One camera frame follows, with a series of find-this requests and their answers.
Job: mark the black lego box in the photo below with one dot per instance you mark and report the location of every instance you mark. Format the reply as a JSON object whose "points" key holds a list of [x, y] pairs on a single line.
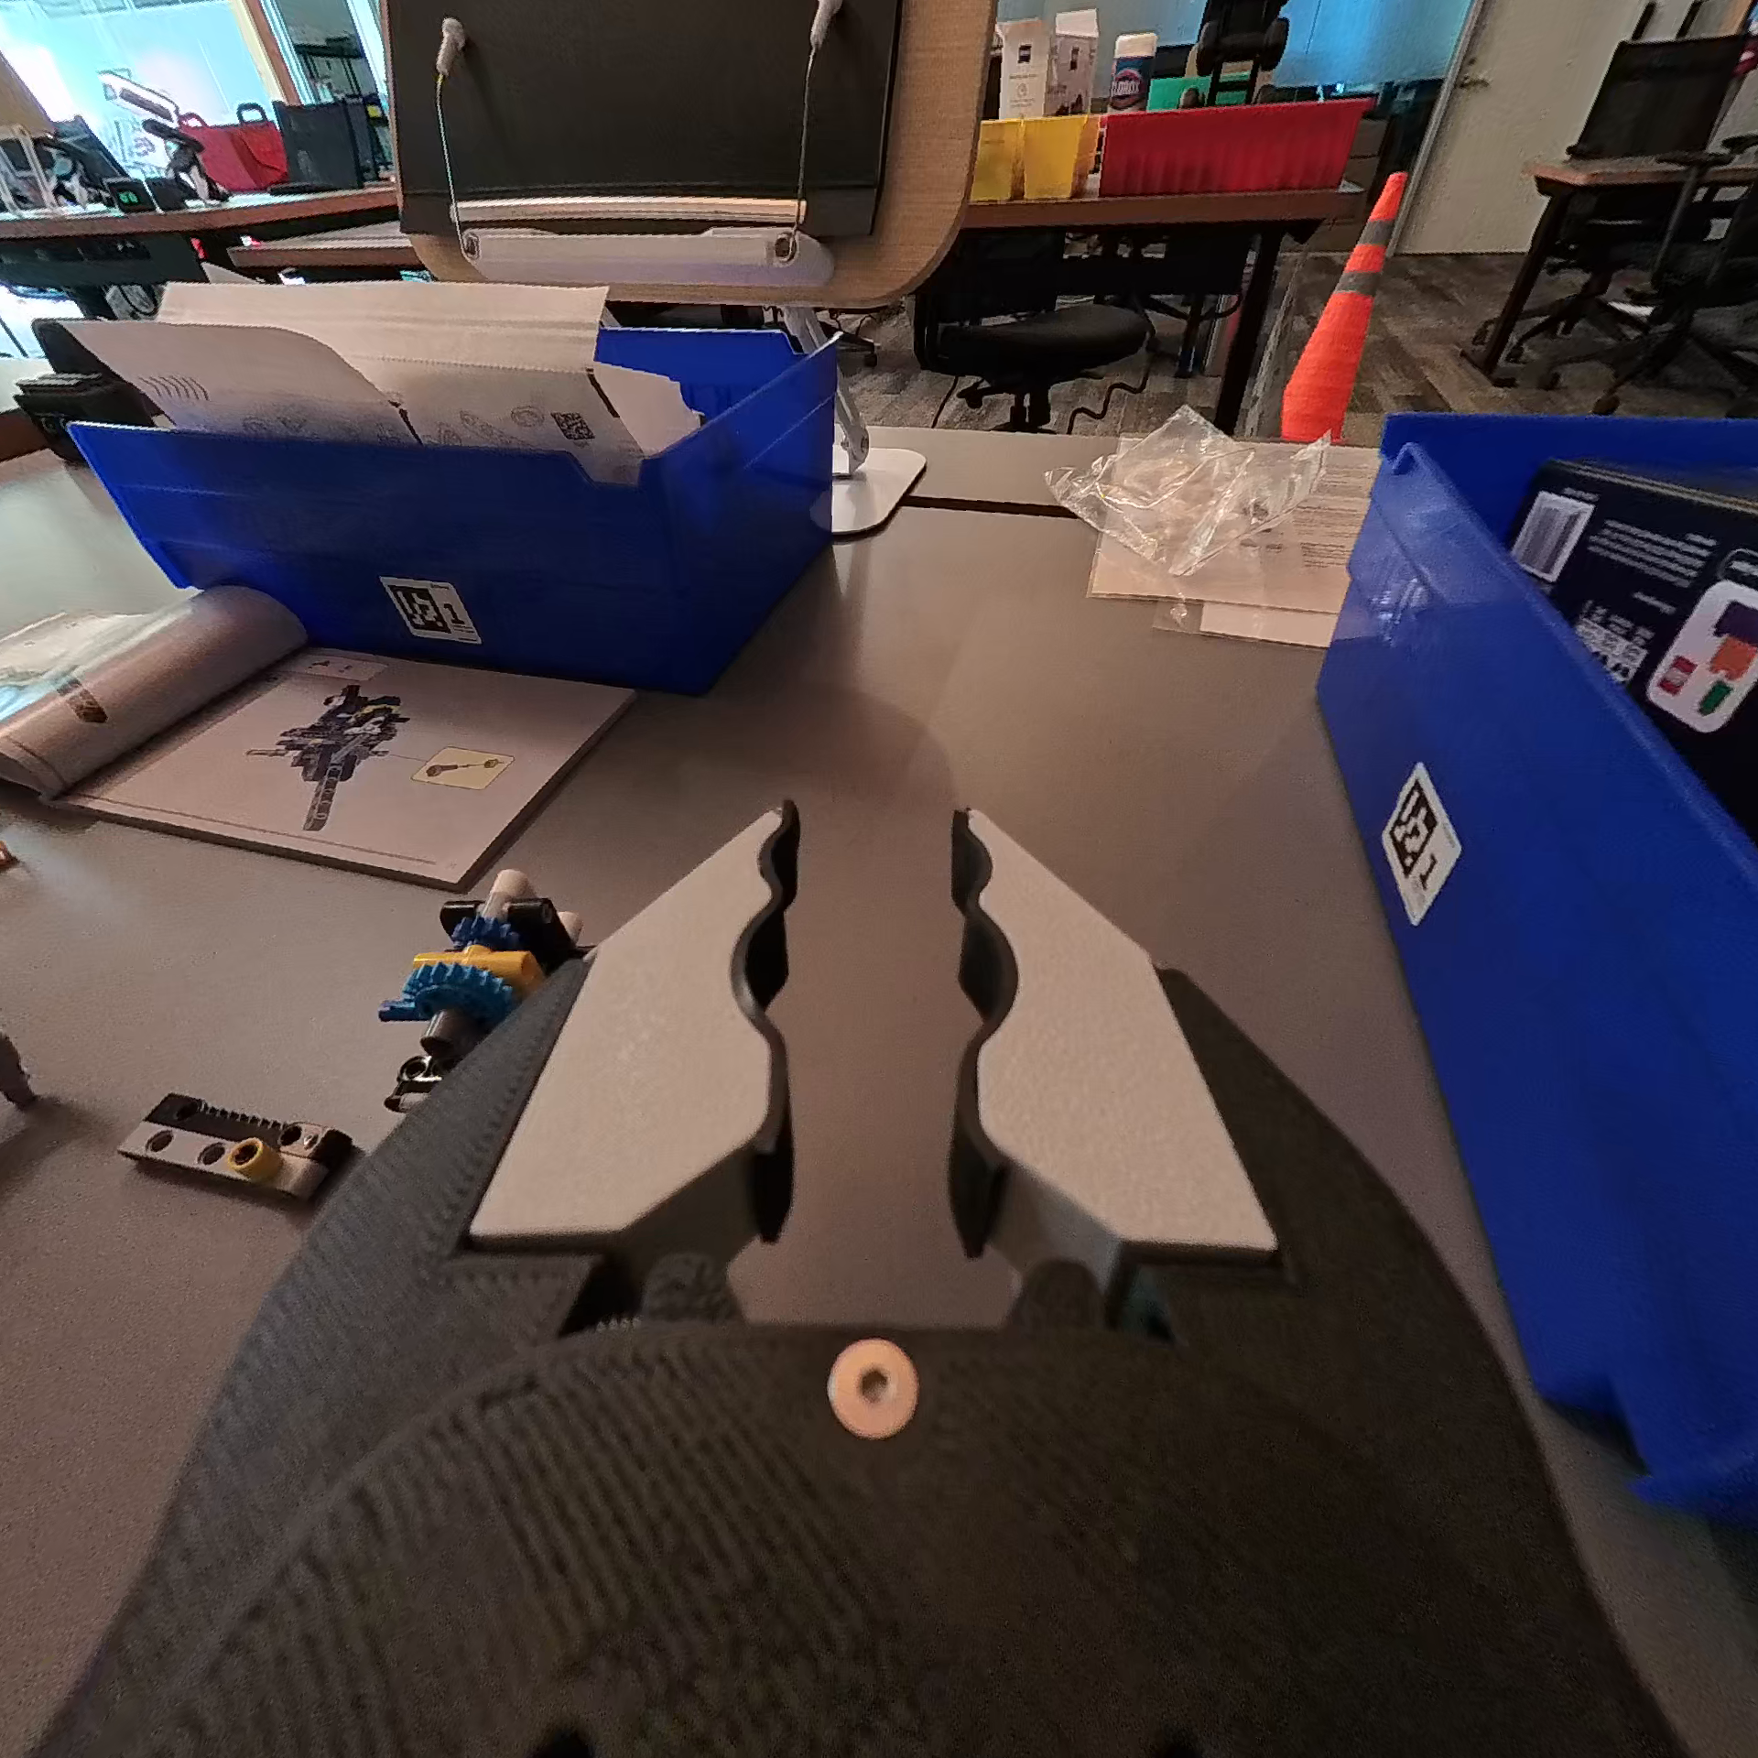
{"points": [[1650, 576]]}

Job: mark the clear plastic bags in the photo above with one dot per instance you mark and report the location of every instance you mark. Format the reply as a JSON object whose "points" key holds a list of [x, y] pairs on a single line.
{"points": [[1182, 479]]}

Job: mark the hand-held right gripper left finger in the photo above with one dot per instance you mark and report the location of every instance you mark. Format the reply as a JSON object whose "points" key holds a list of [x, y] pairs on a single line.
{"points": [[645, 1085]]}

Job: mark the white paper sheet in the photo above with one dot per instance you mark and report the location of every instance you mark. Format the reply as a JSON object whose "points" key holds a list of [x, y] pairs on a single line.
{"points": [[1269, 625], [1317, 549]]}

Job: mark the wooden desk with clutter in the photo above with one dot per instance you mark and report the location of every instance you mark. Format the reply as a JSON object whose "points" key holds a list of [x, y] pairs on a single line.
{"points": [[207, 213]]}

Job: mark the blue bin with black box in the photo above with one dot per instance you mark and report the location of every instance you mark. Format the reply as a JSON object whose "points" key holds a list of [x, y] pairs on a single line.
{"points": [[1578, 1030]]}

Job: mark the green bin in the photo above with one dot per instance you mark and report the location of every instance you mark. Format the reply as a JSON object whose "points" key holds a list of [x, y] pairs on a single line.
{"points": [[1182, 94]]}

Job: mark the white printed carton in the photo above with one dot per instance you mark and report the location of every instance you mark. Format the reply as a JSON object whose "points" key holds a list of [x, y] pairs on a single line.
{"points": [[1074, 60]]}

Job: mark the yellow bin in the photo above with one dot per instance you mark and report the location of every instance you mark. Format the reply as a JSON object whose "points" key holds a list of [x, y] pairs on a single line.
{"points": [[1061, 158], [997, 160]]}

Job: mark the long wooden table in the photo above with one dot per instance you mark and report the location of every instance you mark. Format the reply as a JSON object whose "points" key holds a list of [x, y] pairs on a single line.
{"points": [[1169, 210]]}

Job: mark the pile of white paper bags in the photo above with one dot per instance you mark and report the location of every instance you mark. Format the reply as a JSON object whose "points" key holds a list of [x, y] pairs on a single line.
{"points": [[273, 358]]}

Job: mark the wooden side table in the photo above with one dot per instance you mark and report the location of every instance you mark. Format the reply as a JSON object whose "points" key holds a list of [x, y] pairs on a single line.
{"points": [[1618, 175]]}

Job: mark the white monitor stand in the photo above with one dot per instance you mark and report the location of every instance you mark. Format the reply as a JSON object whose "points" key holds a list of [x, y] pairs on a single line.
{"points": [[864, 493]]}

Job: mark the blue bin with paper bags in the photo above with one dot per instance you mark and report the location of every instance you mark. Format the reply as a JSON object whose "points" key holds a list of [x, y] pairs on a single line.
{"points": [[620, 549]]}

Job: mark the black screen with wooden frame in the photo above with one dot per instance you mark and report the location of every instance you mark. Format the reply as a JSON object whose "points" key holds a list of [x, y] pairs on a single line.
{"points": [[620, 98]]}

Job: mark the small red bin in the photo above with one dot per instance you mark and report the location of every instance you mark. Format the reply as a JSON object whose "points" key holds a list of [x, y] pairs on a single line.
{"points": [[1237, 151]]}

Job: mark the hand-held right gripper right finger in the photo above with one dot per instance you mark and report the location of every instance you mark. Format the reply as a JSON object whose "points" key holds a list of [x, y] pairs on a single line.
{"points": [[1112, 1097]]}

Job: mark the wipes canister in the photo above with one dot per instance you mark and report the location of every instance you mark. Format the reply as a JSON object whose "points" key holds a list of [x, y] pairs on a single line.
{"points": [[1142, 73]]}

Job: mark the white box with blue logo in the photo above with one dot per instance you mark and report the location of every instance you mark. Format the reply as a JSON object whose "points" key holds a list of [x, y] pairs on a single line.
{"points": [[1026, 67]]}

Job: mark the black tote bag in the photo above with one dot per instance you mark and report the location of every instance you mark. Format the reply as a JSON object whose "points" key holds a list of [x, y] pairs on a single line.
{"points": [[323, 144]]}

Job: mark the red tote bag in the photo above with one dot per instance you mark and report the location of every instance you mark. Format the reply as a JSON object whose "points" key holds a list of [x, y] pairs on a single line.
{"points": [[232, 151]]}

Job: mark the blue yellow lego gear assembly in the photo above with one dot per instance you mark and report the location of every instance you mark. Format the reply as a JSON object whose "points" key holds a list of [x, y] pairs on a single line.
{"points": [[460, 980]]}

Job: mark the grey lego beam assembly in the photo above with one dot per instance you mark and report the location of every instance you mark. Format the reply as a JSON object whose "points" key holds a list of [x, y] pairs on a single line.
{"points": [[193, 1148]]}

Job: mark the orange traffic cone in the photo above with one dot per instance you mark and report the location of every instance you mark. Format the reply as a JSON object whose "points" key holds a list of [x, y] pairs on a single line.
{"points": [[1340, 318]]}

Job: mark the lego instruction booklet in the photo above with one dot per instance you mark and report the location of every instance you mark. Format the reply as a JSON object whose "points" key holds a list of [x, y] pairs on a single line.
{"points": [[165, 795]]}

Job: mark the white hanging tube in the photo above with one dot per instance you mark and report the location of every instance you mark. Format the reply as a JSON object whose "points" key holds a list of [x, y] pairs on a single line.
{"points": [[620, 256]]}

